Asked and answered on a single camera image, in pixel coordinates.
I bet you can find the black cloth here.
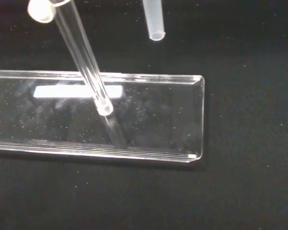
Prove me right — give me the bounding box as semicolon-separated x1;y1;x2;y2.
0;0;288;230

